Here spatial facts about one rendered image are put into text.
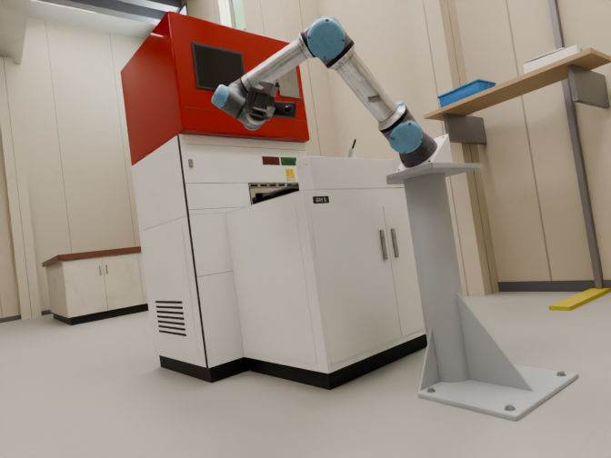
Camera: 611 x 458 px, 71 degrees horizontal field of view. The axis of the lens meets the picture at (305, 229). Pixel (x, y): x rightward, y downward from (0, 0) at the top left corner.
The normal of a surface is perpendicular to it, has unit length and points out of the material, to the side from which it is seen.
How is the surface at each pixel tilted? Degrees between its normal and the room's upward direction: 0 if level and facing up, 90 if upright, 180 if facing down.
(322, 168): 90
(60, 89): 90
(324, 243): 90
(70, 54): 90
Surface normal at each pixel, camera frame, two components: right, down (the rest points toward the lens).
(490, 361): -0.80, 0.08
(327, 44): -0.13, 0.40
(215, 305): 0.64, -0.12
